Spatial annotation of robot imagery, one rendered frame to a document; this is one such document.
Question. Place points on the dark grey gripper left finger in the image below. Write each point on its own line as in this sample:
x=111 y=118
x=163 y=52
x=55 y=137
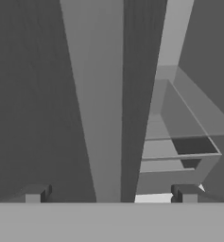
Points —
x=37 y=192

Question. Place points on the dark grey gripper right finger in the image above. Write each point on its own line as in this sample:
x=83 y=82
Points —
x=185 y=193

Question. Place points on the grey fridge drawer bin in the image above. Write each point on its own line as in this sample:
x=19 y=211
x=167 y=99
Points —
x=167 y=182

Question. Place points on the clear glass fridge shelf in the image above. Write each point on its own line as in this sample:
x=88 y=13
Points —
x=195 y=110

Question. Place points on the dark grey fridge door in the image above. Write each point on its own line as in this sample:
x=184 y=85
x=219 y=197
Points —
x=141 y=94

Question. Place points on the grey fridge body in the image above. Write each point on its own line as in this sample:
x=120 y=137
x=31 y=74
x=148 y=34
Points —
x=211 y=44

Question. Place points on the dark grey tall cupboard panel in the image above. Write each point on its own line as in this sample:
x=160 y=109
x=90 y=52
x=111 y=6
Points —
x=28 y=94

